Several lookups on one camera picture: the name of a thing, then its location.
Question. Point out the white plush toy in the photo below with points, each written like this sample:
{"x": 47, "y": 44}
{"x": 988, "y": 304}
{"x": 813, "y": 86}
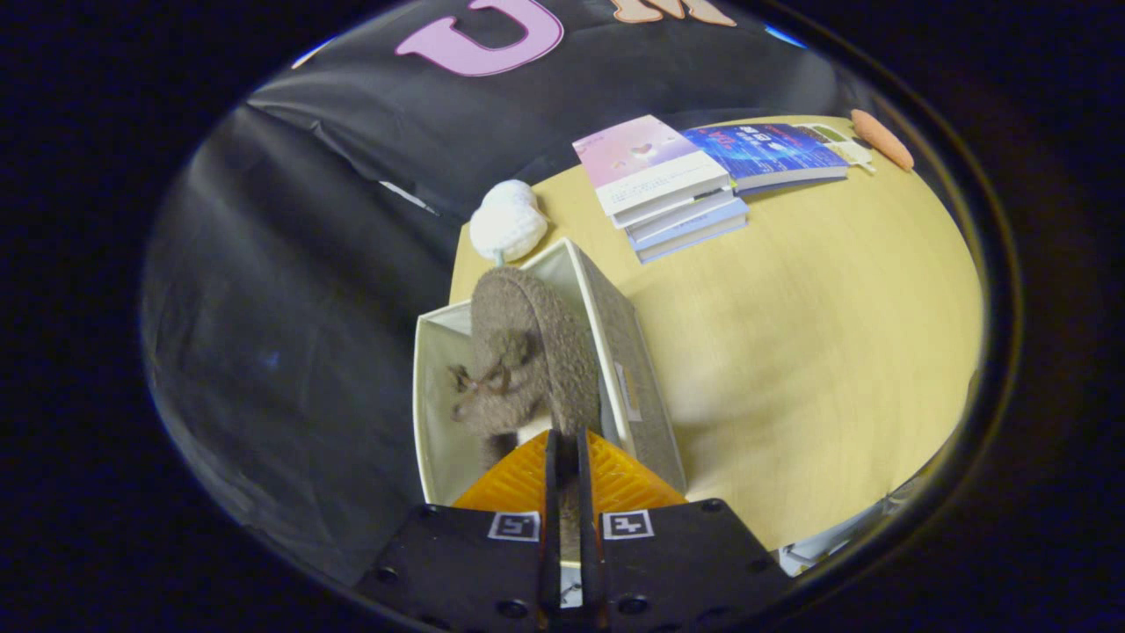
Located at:
{"x": 508, "y": 220}

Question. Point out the pink cover book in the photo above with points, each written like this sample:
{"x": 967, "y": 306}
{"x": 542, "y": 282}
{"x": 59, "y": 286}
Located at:
{"x": 642, "y": 158}

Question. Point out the black backdrop cloth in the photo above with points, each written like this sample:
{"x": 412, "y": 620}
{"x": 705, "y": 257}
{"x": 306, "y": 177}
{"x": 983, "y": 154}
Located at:
{"x": 308, "y": 308}

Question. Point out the brown fuzzy shoe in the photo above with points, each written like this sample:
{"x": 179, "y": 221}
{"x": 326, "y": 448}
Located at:
{"x": 536, "y": 334}

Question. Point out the dark blue cover book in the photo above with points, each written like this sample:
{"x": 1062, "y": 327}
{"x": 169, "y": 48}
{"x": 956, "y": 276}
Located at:
{"x": 773, "y": 149}

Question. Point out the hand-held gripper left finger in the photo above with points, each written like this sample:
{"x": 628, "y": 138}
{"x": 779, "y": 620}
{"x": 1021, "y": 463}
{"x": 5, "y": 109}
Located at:
{"x": 554, "y": 527}

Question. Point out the white paper cards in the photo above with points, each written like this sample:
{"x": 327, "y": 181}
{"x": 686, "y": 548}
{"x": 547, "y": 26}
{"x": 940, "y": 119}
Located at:
{"x": 848, "y": 151}

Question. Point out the light blue cover book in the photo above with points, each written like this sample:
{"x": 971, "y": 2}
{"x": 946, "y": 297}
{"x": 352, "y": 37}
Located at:
{"x": 703, "y": 236}

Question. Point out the white cover book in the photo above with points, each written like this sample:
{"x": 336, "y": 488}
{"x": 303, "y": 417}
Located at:
{"x": 690, "y": 215}

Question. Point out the grey fabric storage box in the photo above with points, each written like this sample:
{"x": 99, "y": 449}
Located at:
{"x": 633, "y": 378}

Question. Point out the orange oblong object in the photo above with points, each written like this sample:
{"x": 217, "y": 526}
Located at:
{"x": 883, "y": 141}

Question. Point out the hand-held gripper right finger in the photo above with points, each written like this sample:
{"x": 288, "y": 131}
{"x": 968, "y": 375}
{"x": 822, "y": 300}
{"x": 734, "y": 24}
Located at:
{"x": 587, "y": 527}

